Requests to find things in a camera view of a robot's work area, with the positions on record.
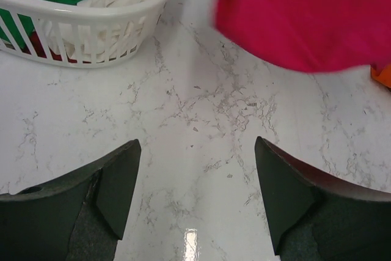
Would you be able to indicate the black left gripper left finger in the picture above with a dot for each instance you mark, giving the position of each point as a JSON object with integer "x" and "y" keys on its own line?
{"x": 81, "y": 215}

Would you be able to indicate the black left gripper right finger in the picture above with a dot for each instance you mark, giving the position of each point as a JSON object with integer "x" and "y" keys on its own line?
{"x": 313, "y": 215}

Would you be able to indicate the white plastic laundry basket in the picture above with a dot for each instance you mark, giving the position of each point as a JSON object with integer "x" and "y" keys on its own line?
{"x": 20, "y": 18}

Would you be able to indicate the folded orange t shirt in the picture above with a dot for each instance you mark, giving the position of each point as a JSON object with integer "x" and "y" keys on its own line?
{"x": 381, "y": 74}

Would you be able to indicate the pink t shirt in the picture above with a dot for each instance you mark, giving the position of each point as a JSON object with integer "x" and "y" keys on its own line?
{"x": 309, "y": 35}

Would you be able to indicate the dark red t shirt in basket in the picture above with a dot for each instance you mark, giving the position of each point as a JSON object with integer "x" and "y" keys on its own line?
{"x": 37, "y": 46}

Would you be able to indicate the white t shirt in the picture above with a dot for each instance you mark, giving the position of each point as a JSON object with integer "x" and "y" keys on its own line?
{"x": 105, "y": 42}

